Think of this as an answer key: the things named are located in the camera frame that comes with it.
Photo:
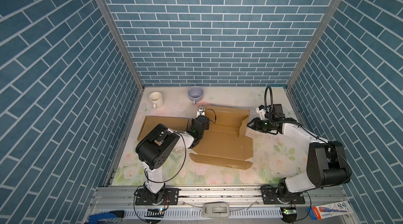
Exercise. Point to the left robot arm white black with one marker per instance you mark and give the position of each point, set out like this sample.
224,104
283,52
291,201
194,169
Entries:
154,149

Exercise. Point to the white ceramic mug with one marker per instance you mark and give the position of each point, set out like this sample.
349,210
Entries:
157,100

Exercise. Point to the lavender speckled ceramic cup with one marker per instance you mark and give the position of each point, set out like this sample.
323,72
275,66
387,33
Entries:
195,94

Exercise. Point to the small green circuit board right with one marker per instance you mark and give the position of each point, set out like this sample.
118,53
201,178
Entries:
289,211

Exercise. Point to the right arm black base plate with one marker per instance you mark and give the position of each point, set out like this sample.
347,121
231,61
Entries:
273,196

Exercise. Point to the brown cardboard sheet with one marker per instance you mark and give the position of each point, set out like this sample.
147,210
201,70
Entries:
225,142

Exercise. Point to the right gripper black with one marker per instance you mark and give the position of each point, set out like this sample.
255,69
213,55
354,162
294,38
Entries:
255,125

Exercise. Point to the blue tool at bottom left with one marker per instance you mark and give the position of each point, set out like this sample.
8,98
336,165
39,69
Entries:
111,217

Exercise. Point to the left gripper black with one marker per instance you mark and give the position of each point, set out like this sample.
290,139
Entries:
206,126

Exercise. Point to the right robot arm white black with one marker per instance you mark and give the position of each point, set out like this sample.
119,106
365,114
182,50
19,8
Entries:
326,162

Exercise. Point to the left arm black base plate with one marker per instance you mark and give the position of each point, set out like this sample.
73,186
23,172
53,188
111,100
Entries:
157,196

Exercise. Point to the white red blue carton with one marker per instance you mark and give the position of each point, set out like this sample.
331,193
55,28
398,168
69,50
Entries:
330,210

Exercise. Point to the aluminium mounting rail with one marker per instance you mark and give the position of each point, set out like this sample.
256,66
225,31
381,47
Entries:
183,196

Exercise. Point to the grey plastic handle clamp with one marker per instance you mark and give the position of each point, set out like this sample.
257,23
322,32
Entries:
216,210

